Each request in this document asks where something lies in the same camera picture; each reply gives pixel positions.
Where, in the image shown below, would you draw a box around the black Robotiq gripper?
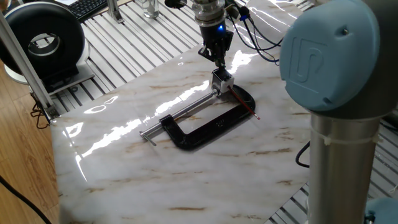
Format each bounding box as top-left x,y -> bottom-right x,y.
198,23 -> 234,70

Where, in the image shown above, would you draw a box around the black and white pencil sharpener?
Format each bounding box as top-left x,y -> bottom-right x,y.
211,68 -> 235,96

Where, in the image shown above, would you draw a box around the red pencil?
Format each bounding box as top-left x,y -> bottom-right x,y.
226,85 -> 261,121

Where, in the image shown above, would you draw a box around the black C-clamp with steel screw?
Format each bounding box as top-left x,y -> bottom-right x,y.
139,84 -> 256,151

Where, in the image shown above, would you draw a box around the small black round object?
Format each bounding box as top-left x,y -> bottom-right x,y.
164,0 -> 187,9

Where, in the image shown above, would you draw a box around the clear drinking glass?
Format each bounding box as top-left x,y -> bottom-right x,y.
136,0 -> 160,19

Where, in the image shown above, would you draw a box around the black computer keyboard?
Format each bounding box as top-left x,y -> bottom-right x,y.
67,0 -> 109,23

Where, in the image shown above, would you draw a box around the marble pattern board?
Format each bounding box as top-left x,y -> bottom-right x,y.
49,0 -> 321,224

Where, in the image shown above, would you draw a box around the black wrist cable bundle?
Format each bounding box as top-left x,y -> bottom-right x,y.
225,0 -> 282,66

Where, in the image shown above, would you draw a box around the short aluminium bracket post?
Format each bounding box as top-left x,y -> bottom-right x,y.
106,0 -> 125,24

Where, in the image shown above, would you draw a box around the black looped cable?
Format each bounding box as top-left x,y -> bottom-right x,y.
295,140 -> 312,169

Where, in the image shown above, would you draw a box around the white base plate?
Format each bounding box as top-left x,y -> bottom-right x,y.
4,39 -> 96,96

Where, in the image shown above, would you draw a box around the black ring-shaped device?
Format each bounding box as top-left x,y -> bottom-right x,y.
0,1 -> 86,83

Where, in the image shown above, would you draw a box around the tangled black cables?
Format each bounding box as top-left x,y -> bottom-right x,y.
30,101 -> 50,130

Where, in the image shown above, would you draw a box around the aluminium beam with corner bracket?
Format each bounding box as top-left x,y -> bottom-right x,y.
0,12 -> 60,121

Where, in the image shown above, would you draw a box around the black floor cable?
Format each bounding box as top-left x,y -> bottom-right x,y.
0,175 -> 53,224

